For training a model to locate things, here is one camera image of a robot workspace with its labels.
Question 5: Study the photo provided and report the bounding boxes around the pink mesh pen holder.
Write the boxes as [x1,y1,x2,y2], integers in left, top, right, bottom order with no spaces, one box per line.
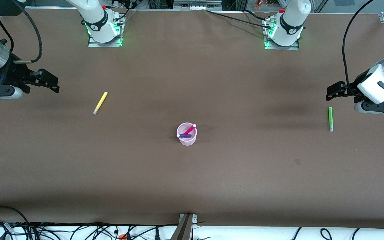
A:
[177,122,198,146]

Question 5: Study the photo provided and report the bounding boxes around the yellow highlighter pen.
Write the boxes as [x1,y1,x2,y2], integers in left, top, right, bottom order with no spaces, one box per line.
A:
[93,91,108,115]

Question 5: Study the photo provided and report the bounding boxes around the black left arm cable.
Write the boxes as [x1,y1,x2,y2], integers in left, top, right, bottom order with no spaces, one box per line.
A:
[342,0,379,88]

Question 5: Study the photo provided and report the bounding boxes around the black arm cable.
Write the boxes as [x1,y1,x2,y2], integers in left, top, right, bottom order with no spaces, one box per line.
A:
[0,16,15,50]
[342,0,379,88]

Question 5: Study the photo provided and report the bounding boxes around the black cable with metal plug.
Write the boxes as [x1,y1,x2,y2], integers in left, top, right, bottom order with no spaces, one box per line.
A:
[12,7,43,64]

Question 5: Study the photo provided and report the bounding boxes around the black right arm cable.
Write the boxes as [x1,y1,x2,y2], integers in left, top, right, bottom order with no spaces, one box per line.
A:
[0,16,15,50]

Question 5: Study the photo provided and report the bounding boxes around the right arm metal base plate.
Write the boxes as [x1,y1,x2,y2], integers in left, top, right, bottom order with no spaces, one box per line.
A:
[88,13,123,48]

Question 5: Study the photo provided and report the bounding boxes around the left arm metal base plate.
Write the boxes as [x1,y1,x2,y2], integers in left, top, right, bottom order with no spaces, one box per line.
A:
[264,17,300,50]

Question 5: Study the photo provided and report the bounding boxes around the black cable across table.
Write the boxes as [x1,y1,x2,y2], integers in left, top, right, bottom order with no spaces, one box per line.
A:
[205,10,272,30]

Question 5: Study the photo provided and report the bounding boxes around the grey metal rail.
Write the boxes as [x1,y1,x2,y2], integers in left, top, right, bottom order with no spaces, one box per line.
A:
[173,0,223,10]

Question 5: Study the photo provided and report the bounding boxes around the metal table bracket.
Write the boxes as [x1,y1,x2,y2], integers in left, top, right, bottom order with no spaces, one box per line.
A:
[170,213,198,240]

